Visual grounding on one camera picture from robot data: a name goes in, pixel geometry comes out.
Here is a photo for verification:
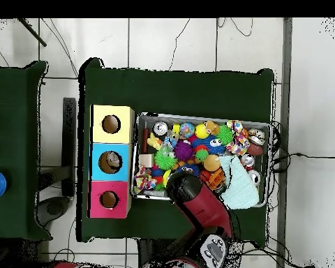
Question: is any orange plastic block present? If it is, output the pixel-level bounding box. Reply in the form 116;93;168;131
200;167;227;193

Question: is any clear plastic bottle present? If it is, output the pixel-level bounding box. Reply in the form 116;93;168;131
105;151;122;169

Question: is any mint waffle cloth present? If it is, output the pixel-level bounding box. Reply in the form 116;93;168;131
218;154;261;210

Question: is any metal mesh bin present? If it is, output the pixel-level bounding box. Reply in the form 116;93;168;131
130;112;271;208

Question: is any wooden three-hole box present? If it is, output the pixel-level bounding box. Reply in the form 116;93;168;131
87;104;135;219

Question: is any clear bottle with blue label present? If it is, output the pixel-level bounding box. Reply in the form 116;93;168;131
161;130;181;153

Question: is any purple spiky rubber toy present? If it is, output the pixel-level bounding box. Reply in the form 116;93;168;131
173;140;195;162

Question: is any silver drink can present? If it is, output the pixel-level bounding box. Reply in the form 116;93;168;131
152;121;169;136

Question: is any globe print ball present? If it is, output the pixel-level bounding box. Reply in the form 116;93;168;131
179;121;195;138

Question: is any plain yellow ball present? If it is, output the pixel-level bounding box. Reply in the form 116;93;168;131
194;123;211;140

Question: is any brown teddy bear plush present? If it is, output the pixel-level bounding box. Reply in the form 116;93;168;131
203;120;221;137

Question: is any dark green tablecloth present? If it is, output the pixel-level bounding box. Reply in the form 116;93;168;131
76;57;275;243

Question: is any green spiky ball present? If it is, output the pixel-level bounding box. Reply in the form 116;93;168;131
216;124;234;145

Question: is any polka-dot colourful cloth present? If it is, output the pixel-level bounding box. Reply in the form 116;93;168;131
225;119;251;156

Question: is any black upright stand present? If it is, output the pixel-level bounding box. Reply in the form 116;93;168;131
61;97;77;198

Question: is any grey rounded base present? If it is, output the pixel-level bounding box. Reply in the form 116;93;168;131
34;195;71;228

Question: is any black rod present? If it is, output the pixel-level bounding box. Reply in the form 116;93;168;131
17;17;47;47

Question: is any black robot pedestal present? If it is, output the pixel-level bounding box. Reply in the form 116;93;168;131
136;238;174;263

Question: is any black cable with plug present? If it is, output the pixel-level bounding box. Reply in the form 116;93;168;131
270;151;335;172

